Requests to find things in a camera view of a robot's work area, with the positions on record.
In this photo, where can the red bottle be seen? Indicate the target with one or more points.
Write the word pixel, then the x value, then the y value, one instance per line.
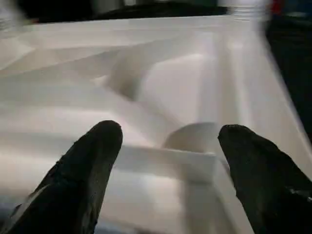
pixel 277 6

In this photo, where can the white plastic table top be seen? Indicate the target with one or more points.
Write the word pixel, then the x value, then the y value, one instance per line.
pixel 146 87

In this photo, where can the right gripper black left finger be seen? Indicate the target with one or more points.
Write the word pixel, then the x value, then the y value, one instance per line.
pixel 63 190

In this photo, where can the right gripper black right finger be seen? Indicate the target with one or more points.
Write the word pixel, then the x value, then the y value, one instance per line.
pixel 273 190

